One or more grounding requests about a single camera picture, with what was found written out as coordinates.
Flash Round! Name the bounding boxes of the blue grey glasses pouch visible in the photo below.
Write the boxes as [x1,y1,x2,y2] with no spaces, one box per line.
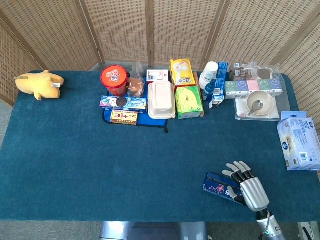
[202,171,247,206]

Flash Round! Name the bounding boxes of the row of pastel boxes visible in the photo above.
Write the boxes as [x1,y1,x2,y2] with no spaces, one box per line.
[224,78,284,100]

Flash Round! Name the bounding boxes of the clear bag brown chocolates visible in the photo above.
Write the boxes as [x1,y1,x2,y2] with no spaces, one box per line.
[228,61,258,82]

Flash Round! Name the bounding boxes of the white plastic bottle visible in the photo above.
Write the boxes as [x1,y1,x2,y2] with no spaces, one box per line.
[198,61,219,90]

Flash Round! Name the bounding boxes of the blue white wet wipes pack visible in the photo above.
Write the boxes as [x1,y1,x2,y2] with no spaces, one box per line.
[276,117,320,172]

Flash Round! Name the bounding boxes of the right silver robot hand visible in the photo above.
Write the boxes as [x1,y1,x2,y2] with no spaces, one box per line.
[221,160,270,213]

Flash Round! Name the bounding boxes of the light blue card package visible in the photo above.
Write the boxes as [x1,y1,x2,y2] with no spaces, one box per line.
[280,110,308,121]

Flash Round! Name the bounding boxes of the beige lunch box container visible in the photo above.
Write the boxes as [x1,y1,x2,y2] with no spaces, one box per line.
[147,80,176,120]

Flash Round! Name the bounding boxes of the beige bowl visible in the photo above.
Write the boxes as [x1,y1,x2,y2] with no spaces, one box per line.
[246,90,275,117]

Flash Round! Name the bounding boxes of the teal carpet table cover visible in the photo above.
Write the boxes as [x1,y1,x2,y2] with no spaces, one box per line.
[0,69,320,223]

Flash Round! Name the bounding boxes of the red instant noodle bucket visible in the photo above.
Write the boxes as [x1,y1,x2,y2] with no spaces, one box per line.
[100,64,129,97]

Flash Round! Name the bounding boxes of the green tissue pack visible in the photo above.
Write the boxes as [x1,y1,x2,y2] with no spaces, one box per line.
[174,85,205,120]

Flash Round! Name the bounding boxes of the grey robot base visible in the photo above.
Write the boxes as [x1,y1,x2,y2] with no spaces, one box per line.
[99,221,209,240]

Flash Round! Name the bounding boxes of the clear zip bag white cloth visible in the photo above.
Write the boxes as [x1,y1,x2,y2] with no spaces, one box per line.
[234,96,292,123]

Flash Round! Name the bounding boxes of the grey spoon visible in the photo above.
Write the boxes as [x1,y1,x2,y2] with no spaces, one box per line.
[247,99,264,116]

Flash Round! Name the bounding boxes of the yellow plush toy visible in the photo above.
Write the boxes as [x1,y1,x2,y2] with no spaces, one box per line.
[14,69,65,101]

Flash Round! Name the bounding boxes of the yellow Lipton tea box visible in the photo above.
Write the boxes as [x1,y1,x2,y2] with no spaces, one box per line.
[169,58,197,88]

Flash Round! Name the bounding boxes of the blue spray bottle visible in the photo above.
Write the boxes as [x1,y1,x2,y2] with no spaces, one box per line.
[201,78,216,102]

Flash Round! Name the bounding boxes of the small white red box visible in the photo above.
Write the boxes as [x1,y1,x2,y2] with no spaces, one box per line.
[146,69,169,85]

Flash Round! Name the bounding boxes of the bread in clear bag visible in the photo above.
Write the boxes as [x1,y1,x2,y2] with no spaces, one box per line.
[126,61,146,99]

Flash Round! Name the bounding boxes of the clear bag with mirror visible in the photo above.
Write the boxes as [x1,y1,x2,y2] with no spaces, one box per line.
[253,63,282,82]

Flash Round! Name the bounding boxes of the blue Oreo cookie box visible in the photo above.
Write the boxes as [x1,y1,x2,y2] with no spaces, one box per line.
[99,95,148,113]

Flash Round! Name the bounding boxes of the yellow red small box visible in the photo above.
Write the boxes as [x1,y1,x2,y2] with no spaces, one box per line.
[109,109,139,126]

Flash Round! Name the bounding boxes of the wicker folding screen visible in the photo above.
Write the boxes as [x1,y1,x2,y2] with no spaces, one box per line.
[0,0,320,126]

